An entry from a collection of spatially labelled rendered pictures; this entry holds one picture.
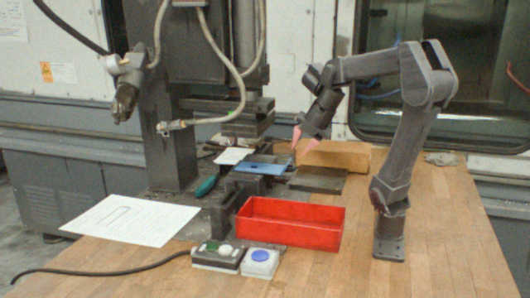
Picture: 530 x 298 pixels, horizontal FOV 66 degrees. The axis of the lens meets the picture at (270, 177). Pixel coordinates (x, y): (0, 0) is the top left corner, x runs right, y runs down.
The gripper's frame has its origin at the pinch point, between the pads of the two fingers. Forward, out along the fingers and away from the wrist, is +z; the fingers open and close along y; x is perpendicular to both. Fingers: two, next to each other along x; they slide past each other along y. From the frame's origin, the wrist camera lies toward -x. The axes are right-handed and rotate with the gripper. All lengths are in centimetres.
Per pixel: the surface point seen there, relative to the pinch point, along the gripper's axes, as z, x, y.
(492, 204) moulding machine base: -1, -56, -73
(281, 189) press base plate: 16.3, -6.1, -2.0
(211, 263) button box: 17.2, 37.6, 2.0
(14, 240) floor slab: 190, -70, 129
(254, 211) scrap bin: 16.3, 12.7, 0.9
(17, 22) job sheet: 52, -71, 156
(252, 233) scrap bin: 14.3, 24.2, -1.9
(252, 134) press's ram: -0.7, 9.0, 11.7
